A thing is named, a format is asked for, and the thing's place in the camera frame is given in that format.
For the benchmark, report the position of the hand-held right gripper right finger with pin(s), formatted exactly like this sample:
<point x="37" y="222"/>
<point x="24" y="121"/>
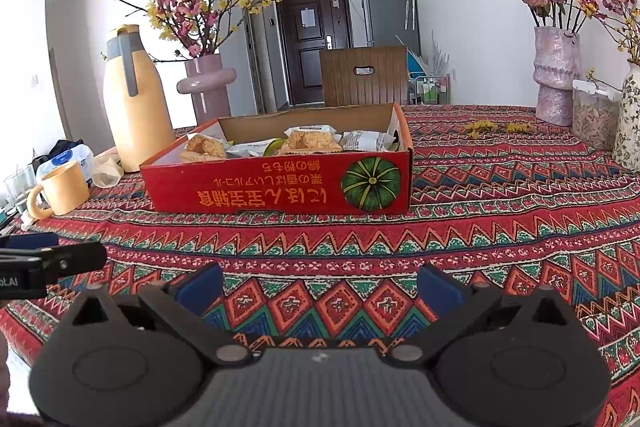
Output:
<point x="440" y="289"/>

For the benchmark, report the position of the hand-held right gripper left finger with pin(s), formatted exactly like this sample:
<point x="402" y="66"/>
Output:
<point x="200" y="288"/>

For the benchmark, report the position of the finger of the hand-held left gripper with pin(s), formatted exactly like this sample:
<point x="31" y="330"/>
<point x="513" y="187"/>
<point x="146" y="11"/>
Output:
<point x="75" y="257"/>
<point x="30" y="241"/>

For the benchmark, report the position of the red cardboard box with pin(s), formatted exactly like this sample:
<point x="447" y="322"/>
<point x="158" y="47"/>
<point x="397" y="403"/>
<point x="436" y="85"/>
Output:
<point x="250" y="192"/>

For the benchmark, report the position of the orange snack packet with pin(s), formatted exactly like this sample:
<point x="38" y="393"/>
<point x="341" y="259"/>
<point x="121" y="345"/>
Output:
<point x="202" y="147"/>

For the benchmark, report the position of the green snack packet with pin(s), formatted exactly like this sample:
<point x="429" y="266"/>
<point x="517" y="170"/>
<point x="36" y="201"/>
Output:
<point x="245" y="149"/>
<point x="272" y="148"/>

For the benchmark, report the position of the white snack packet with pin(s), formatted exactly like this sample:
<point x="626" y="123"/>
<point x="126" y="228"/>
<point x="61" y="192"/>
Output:
<point x="367" y="141"/>

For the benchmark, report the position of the yellow snack packet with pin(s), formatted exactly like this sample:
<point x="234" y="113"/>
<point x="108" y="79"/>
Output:
<point x="310" y="139"/>

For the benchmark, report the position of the clear drinking glass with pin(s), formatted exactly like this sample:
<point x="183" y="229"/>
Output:
<point x="20" y="187"/>

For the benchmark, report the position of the yellow mug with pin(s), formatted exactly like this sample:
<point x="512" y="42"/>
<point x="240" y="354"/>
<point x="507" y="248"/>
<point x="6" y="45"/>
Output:
<point x="62" y="189"/>

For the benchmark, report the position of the patterned red tablecloth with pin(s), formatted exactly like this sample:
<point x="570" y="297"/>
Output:
<point x="450" y="227"/>

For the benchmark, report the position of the blue and white tissue pack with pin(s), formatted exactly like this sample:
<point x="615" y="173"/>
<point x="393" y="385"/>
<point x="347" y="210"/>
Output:
<point x="70" y="154"/>

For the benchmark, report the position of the yellow thermos jug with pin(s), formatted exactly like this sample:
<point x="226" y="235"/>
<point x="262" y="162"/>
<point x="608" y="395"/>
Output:
<point x="140" y="117"/>

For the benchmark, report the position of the fallen yellow flowers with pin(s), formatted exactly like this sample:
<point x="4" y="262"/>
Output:
<point x="482" y="126"/>

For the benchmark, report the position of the pink glass vase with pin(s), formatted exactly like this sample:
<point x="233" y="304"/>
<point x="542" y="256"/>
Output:
<point x="210" y="102"/>

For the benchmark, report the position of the wooden chair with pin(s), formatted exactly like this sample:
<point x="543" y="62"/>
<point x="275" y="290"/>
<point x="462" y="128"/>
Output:
<point x="350" y="87"/>

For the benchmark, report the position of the clear jar of seeds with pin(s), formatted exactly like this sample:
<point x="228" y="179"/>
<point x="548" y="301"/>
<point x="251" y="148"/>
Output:
<point x="592" y="117"/>

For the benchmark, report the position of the glittery pink vase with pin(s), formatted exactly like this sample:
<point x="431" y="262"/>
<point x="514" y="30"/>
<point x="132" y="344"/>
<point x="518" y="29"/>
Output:
<point x="555" y="77"/>

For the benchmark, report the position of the white floral vase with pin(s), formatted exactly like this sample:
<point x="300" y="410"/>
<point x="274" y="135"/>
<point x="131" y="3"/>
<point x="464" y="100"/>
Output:
<point x="629" y="122"/>

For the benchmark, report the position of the dark brown door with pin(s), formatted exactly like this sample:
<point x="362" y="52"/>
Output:
<point x="305" y="57"/>

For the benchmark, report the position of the grey refrigerator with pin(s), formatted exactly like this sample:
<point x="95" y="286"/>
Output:
<point x="385" y="17"/>

